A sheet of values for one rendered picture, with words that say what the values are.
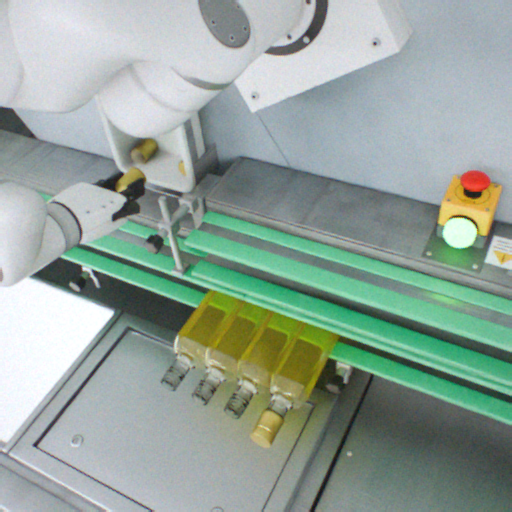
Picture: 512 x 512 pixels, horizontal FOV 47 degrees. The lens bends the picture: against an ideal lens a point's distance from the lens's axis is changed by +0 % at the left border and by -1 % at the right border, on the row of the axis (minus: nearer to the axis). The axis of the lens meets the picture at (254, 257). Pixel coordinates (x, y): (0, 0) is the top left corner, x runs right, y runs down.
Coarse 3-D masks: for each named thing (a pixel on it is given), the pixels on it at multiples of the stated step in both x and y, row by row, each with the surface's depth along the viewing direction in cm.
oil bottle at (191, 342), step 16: (208, 304) 100; (224, 304) 99; (192, 320) 98; (208, 320) 97; (224, 320) 98; (176, 336) 96; (192, 336) 95; (208, 336) 95; (176, 352) 95; (192, 352) 94; (192, 368) 96
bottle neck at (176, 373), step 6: (180, 360) 94; (186, 360) 94; (174, 366) 93; (180, 366) 93; (186, 366) 94; (168, 372) 93; (174, 372) 93; (180, 372) 93; (186, 372) 94; (162, 378) 92; (168, 378) 92; (174, 378) 92; (180, 378) 93; (162, 384) 93; (168, 384) 94; (174, 384) 92; (174, 390) 92
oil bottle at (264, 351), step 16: (272, 320) 96; (288, 320) 96; (256, 336) 94; (272, 336) 94; (288, 336) 94; (256, 352) 92; (272, 352) 92; (240, 368) 90; (256, 368) 90; (272, 368) 90; (256, 384) 89
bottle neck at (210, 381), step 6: (210, 372) 92; (216, 372) 92; (204, 378) 91; (210, 378) 91; (216, 378) 92; (198, 384) 91; (204, 384) 91; (210, 384) 91; (216, 384) 91; (198, 390) 90; (204, 390) 90; (210, 390) 90; (192, 396) 91; (198, 396) 90; (204, 396) 90; (210, 396) 90; (198, 402) 91; (204, 402) 90
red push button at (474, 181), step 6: (468, 174) 82; (474, 174) 82; (480, 174) 82; (486, 174) 82; (462, 180) 82; (468, 180) 81; (474, 180) 81; (480, 180) 81; (486, 180) 81; (468, 186) 81; (474, 186) 80; (480, 186) 80; (486, 186) 80; (474, 192) 82
